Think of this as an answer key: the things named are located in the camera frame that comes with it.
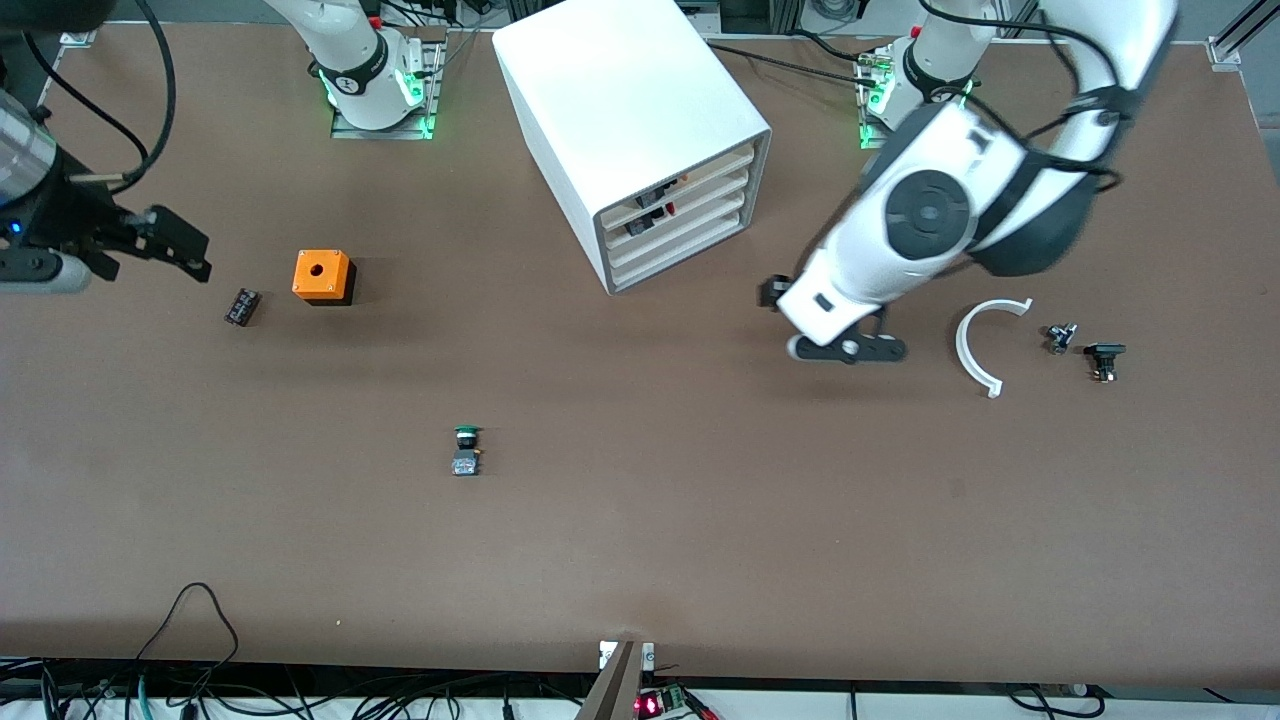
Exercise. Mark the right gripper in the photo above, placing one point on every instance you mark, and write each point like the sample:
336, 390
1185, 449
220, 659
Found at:
70, 222

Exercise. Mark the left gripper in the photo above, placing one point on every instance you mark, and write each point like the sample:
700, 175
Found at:
768, 292

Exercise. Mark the white plastic drawer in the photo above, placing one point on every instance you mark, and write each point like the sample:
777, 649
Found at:
720, 163
710, 213
715, 190
700, 240

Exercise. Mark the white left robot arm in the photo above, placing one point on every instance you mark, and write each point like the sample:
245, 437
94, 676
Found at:
930, 210

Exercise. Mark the white drawer cabinet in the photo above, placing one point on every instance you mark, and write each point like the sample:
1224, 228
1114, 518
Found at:
620, 90

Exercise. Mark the black terminal block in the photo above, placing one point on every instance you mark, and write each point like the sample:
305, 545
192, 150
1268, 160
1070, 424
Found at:
242, 306

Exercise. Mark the small black component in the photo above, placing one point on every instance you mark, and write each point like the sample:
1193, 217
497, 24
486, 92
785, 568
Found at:
637, 229
648, 200

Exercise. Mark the white semicircular plastic clamp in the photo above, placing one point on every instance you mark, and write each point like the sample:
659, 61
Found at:
962, 345

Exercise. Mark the small metal valve fitting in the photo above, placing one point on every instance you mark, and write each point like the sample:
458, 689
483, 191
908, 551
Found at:
1058, 340

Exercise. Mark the grey metal beam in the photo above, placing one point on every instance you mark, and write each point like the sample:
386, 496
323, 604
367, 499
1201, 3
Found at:
615, 690

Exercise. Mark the circuit board with red light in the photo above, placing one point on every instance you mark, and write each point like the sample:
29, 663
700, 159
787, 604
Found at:
650, 705

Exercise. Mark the orange button enclosure box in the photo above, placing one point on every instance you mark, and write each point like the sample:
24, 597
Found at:
335, 275

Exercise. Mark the black push button switch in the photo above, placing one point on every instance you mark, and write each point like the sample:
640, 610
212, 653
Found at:
1104, 350

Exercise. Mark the green push button switch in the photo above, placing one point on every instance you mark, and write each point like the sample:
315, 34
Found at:
466, 462

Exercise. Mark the small white metal bracket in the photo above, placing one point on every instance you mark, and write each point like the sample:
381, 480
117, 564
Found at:
607, 655

